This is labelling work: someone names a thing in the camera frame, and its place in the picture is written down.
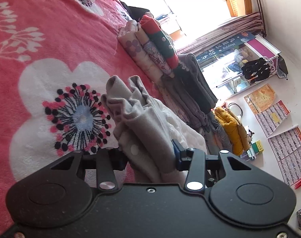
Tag white quilted baby garment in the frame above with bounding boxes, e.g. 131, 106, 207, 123
101, 76, 206, 185

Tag dark grey folded clothes stack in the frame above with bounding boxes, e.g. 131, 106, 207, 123
162, 53, 218, 129

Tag yellow padded jacket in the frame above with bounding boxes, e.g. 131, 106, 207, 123
213, 107, 250, 156

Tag orange map poster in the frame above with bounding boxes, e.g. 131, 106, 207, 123
244, 84, 276, 115

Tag glass display cabinet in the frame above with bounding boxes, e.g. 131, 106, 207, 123
196, 32, 281, 100

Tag folded floral purple garment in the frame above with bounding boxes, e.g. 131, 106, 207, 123
135, 23, 174, 78

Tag black gloves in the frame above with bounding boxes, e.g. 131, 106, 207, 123
241, 58, 271, 84

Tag red green folded sweater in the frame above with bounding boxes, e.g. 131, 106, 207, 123
139, 14, 178, 69

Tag pink floral fleece blanket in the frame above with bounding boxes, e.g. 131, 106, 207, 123
0, 0, 160, 234

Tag pink curtain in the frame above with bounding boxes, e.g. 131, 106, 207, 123
177, 12, 265, 54

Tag wall calendar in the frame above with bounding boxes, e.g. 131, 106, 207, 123
256, 101, 301, 186

